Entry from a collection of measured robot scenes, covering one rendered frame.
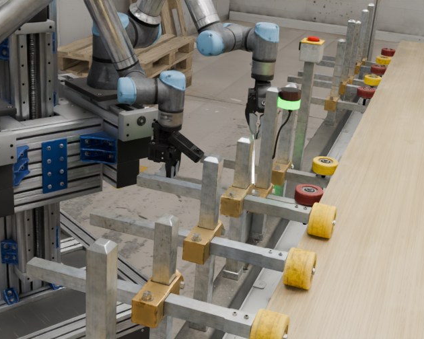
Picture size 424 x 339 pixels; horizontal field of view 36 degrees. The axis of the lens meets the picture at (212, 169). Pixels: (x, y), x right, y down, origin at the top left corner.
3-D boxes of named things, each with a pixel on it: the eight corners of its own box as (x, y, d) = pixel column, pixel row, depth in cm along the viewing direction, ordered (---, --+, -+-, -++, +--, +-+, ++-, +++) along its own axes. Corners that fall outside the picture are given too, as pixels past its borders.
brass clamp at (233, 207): (217, 214, 165) (218, 195, 163) (233, 194, 177) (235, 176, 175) (240, 218, 164) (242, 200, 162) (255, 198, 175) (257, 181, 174)
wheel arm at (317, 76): (297, 78, 356) (297, 70, 355) (298, 77, 359) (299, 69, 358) (378, 91, 344) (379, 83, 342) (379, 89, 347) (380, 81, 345)
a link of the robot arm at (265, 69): (277, 64, 200) (250, 62, 200) (275, 78, 202) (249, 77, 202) (274, 58, 207) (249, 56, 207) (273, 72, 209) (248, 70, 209)
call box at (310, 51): (298, 62, 229) (301, 40, 226) (302, 58, 235) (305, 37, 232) (318, 65, 227) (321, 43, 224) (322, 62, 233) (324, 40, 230)
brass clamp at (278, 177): (265, 183, 214) (266, 169, 212) (275, 169, 225) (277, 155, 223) (283, 187, 212) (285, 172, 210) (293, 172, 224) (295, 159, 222)
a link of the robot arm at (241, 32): (210, 23, 202) (241, 29, 197) (231, 20, 211) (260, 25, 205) (209, 49, 205) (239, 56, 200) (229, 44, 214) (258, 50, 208)
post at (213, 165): (190, 341, 159) (203, 157, 141) (194, 333, 162) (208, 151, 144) (203, 345, 158) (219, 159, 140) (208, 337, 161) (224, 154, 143)
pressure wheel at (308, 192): (287, 227, 189) (293, 190, 185) (294, 215, 196) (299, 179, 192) (315, 233, 187) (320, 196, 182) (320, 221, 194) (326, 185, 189)
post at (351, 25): (334, 115, 335) (348, 19, 316) (335, 113, 338) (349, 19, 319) (340, 116, 334) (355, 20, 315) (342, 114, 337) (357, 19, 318)
